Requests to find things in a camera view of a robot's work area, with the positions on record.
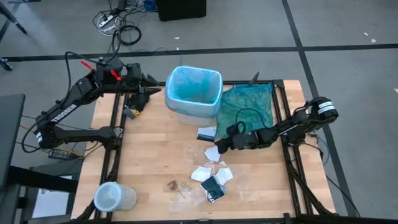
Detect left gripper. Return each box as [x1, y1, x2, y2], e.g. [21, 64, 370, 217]
[123, 74, 162, 98]

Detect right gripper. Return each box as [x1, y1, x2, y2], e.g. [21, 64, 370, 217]
[215, 129, 260, 155]

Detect white paper piece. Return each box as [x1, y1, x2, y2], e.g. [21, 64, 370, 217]
[215, 167, 234, 187]
[203, 145, 222, 163]
[190, 166, 213, 183]

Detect navy and white packet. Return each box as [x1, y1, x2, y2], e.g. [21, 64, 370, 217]
[196, 126, 218, 143]

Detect light blue trash bag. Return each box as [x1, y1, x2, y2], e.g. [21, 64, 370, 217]
[164, 65, 224, 119]

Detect black snack wrapper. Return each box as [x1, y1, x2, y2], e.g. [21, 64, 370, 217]
[199, 175, 227, 205]

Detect teal green trash bag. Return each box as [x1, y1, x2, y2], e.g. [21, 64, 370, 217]
[214, 83, 275, 141]

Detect clear plastic wrap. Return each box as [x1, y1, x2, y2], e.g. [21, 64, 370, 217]
[169, 180, 206, 215]

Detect black glove with yellow band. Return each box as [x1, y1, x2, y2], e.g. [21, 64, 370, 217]
[123, 92, 152, 120]

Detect white power strip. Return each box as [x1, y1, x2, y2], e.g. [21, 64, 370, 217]
[98, 14, 115, 29]

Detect black floor box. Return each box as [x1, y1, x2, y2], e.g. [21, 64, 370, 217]
[155, 0, 208, 22]

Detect black power adapter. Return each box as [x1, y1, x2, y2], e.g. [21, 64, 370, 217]
[48, 147, 75, 161]

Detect translucent plastic jar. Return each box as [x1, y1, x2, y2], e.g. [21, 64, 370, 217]
[93, 181, 138, 213]

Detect black desk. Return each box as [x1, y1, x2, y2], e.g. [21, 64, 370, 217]
[0, 93, 26, 187]

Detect black furniture base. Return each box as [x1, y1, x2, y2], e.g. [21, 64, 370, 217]
[0, 164, 80, 224]

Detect black stand foot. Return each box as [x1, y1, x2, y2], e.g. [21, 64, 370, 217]
[0, 57, 13, 72]

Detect white floor board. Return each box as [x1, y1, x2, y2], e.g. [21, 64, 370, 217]
[32, 186, 73, 219]

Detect black stand leg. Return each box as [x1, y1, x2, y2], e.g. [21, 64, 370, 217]
[0, 1, 28, 35]

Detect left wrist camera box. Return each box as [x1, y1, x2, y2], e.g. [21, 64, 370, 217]
[126, 62, 144, 77]

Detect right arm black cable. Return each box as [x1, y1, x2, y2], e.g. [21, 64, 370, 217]
[228, 108, 276, 135]

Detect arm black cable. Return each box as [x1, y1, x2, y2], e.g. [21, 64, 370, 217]
[63, 29, 123, 94]
[228, 108, 276, 135]

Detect black coiled cable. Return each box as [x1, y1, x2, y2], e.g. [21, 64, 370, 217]
[116, 24, 142, 47]

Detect black aluminium table frame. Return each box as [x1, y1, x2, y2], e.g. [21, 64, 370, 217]
[70, 77, 338, 224]

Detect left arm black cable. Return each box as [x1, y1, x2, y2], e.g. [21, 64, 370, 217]
[63, 29, 123, 94]

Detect tangled black floor cables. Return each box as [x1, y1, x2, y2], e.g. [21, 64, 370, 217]
[92, 0, 147, 35]

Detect black sleeved cable bundle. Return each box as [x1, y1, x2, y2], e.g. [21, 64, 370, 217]
[74, 146, 123, 220]
[284, 149, 335, 216]

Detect thin black floor cable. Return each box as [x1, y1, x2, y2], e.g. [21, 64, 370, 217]
[325, 174, 361, 218]

